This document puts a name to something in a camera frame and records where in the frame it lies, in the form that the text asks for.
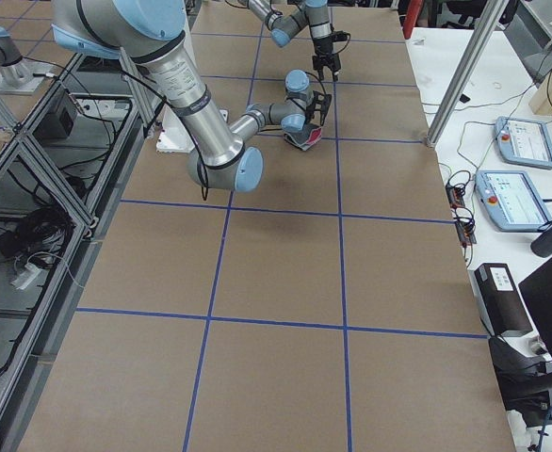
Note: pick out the lower teach pendant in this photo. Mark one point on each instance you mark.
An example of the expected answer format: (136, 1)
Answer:
(511, 200)

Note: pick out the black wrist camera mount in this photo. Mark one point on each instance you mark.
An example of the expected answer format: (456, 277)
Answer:
(318, 108)

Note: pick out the pink and grey towel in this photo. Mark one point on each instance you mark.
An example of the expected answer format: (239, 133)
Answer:
(306, 138)

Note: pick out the white power strip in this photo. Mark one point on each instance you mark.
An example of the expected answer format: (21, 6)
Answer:
(28, 275)

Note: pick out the black box with label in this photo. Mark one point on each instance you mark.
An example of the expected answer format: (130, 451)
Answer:
(504, 311)

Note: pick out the aluminium frame post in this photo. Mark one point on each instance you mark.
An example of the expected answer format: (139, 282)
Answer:
(480, 36)

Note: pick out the orange circuit board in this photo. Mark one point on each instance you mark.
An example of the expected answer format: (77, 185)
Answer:
(455, 196)

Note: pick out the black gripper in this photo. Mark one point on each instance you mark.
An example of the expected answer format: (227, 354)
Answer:
(323, 47)

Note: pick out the teach pendant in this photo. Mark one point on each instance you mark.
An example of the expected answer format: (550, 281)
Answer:
(511, 200)
(524, 142)

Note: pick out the upper teach pendant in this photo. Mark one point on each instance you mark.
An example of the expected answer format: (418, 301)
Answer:
(524, 142)

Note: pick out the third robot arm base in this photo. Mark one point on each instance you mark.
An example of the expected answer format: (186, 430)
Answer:
(16, 76)

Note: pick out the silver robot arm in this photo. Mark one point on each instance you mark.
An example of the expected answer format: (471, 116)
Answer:
(311, 15)
(153, 34)

